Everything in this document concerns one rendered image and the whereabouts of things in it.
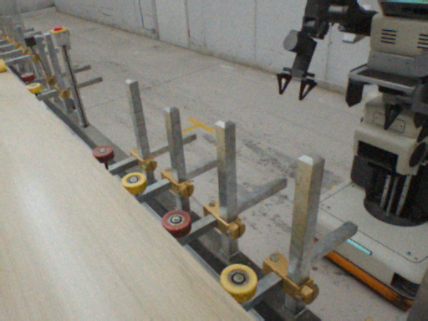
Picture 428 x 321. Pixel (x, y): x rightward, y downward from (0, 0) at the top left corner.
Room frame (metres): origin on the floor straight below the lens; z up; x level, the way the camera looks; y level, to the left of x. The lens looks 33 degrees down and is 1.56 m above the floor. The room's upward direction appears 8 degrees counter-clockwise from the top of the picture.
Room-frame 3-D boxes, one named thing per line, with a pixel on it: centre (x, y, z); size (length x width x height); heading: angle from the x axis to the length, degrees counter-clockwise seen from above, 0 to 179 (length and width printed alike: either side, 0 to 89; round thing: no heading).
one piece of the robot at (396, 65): (1.18, -0.84, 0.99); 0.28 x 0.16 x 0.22; 28
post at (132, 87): (1.22, 0.08, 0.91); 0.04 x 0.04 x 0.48; 28
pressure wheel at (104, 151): (1.19, 0.23, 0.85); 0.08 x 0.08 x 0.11
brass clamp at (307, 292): (0.58, -0.26, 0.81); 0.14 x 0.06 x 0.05; 28
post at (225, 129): (0.78, -0.16, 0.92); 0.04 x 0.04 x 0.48; 28
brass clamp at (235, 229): (0.80, -0.15, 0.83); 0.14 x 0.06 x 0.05; 28
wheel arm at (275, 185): (0.84, -0.18, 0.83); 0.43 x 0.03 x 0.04; 118
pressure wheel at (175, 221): (0.75, -0.01, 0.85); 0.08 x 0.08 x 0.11
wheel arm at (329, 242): (0.62, -0.30, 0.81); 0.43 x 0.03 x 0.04; 118
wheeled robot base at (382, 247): (1.31, -1.09, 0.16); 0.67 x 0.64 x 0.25; 118
